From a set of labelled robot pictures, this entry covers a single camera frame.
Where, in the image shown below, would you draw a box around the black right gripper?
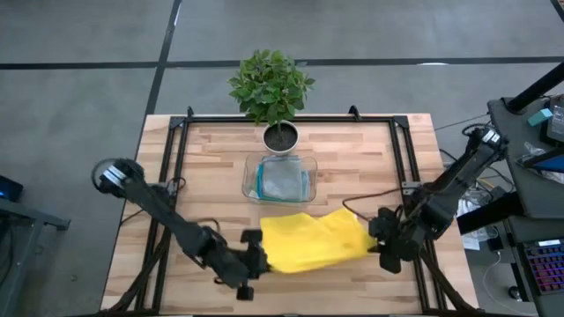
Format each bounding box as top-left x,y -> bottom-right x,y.
368,206 -> 427,274

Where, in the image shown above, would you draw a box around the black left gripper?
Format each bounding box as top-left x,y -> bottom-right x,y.
215,228 -> 270,302

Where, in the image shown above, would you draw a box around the yellow microfiber towel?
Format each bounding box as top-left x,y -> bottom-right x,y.
259,208 -> 378,275

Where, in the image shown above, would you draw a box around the teal microfiber towel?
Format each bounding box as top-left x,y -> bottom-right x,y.
256,161 -> 266,200

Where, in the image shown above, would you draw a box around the grey microfiber towel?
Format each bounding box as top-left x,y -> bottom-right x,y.
262,157 -> 304,202

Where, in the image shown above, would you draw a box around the white papers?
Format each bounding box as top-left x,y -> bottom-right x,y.
456,192 -> 499,252

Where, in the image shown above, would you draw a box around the clear plastic bin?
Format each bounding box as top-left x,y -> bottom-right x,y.
241,152 -> 318,207

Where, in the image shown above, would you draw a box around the black cart crossbar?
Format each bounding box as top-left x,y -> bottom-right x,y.
456,191 -> 525,236

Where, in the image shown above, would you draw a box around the white plant pot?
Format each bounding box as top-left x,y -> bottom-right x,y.
262,121 -> 301,156

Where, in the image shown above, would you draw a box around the grey equipment cart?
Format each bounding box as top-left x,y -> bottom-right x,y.
486,96 -> 564,220

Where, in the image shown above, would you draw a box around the blue-lit keyboard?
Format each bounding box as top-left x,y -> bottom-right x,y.
518,239 -> 564,297

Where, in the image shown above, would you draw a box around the green leafy plant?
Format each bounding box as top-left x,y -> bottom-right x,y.
227,48 -> 316,127

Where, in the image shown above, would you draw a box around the dark tablet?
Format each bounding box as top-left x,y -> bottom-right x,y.
522,148 -> 564,173

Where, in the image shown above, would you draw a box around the small teal box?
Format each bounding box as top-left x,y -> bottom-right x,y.
527,107 -> 554,128

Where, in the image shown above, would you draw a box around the black diagonal pole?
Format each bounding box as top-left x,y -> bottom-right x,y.
505,61 -> 564,114

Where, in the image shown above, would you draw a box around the grey side table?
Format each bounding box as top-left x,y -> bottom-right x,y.
0,197 -> 71,317

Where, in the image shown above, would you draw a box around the black device with blue light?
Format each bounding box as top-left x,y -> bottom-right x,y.
0,174 -> 25,203

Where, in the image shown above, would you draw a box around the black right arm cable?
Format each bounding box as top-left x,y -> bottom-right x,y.
342,188 -> 403,222

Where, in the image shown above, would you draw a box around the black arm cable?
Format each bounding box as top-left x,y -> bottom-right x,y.
342,188 -> 403,222
193,217 -> 222,234

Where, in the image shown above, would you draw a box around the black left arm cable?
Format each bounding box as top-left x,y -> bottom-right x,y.
193,217 -> 222,234

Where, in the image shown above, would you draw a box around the white floor cable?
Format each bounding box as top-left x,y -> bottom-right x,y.
481,250 -> 538,316

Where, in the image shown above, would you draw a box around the black metal table frame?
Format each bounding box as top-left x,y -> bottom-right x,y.
100,105 -> 479,316

